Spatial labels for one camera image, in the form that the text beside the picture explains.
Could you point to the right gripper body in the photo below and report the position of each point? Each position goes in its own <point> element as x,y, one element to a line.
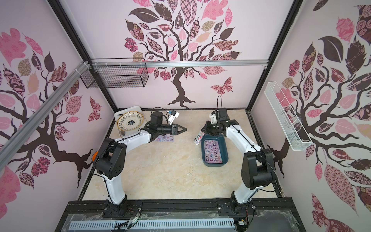
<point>210,127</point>

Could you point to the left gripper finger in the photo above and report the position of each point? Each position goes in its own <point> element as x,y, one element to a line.
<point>182,127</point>
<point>181,130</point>

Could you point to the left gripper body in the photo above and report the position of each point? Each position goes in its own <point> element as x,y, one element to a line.
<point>166,128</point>

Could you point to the teal plastic storage box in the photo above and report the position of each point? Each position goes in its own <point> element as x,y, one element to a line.
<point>223,150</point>

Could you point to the remaining sticker sheet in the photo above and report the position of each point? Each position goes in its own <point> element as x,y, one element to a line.
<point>199,137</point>

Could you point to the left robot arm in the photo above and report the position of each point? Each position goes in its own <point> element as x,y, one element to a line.
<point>109,160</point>

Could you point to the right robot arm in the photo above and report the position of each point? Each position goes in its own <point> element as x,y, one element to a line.
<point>257,167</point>

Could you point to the patterned ceramic plate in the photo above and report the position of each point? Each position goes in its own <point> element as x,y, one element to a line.
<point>130,121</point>

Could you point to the white square tray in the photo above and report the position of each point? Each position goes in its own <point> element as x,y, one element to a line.
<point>121,112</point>

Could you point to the metal spoon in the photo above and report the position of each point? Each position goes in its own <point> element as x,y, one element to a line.
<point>122,133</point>

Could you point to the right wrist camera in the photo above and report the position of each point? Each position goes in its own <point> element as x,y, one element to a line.
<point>213,118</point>

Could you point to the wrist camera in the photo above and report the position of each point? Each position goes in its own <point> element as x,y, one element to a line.
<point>172,116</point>
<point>213,118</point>

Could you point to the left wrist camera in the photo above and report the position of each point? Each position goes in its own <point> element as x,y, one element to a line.
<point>172,116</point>

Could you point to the aluminium rail back wall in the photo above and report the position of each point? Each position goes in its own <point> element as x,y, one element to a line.
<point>167,64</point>

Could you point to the aluminium rail wall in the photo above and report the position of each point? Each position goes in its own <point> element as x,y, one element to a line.
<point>14,144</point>
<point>167,64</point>

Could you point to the white wire basket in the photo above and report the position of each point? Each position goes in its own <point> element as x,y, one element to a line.
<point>281,101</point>

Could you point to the black wire basket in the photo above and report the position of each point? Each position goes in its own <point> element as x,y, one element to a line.
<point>115,75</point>

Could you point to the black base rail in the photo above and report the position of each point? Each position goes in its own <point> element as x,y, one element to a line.
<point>219,205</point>

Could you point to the white slotted cable duct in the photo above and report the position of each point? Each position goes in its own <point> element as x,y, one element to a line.
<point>157,224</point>

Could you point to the aluminium rail left wall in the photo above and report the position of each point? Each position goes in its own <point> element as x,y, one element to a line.
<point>14,144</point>

